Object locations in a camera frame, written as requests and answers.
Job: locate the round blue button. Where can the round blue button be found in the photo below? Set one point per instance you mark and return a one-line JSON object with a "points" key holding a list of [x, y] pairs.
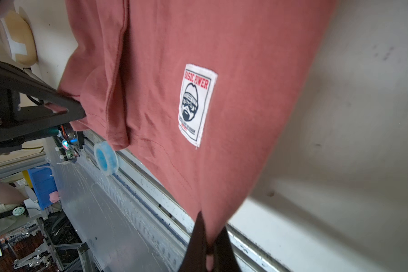
{"points": [[106, 158]]}

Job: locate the red tank top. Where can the red tank top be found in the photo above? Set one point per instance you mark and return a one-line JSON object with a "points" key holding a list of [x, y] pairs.
{"points": [[198, 91]]}

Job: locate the round tan pad dish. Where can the round tan pad dish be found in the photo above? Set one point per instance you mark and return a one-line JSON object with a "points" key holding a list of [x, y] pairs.
{"points": [[18, 40]]}

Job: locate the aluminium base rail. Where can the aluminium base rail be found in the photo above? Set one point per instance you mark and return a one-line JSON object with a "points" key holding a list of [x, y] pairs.
{"points": [[146, 204]]}

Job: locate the blue storage bin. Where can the blue storage bin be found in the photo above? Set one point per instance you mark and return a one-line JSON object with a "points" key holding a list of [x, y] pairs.
{"points": [[43, 183]]}

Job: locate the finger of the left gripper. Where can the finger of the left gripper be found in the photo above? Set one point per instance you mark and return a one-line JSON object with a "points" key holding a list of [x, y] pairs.
{"points": [[29, 106]]}

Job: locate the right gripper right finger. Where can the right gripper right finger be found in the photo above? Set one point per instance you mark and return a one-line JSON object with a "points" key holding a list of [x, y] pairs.
{"points": [[224, 258]]}

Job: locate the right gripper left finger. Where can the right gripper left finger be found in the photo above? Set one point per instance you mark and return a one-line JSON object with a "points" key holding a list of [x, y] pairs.
{"points": [[196, 254]]}

